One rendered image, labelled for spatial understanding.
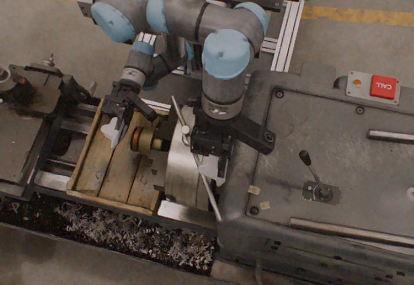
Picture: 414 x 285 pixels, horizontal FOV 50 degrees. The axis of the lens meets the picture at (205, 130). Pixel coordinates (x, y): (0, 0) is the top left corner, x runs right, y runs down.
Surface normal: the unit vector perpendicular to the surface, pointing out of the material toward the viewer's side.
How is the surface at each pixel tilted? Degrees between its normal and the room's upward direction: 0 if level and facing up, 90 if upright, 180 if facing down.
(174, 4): 17
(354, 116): 0
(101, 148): 0
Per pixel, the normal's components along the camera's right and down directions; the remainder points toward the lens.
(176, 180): -0.22, 0.45
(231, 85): 0.27, 0.74
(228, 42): 0.03, -0.65
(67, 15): -0.05, -0.39
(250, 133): 0.51, -0.49
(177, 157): -0.16, 0.08
